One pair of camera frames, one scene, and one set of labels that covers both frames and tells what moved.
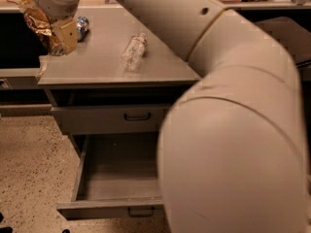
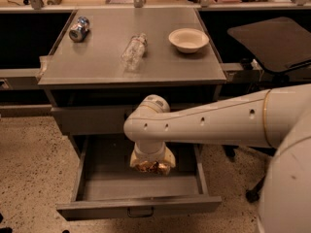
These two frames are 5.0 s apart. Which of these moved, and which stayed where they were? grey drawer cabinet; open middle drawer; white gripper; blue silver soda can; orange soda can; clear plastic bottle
Moved: orange soda can; white gripper
Stayed: open middle drawer; blue silver soda can; grey drawer cabinet; clear plastic bottle
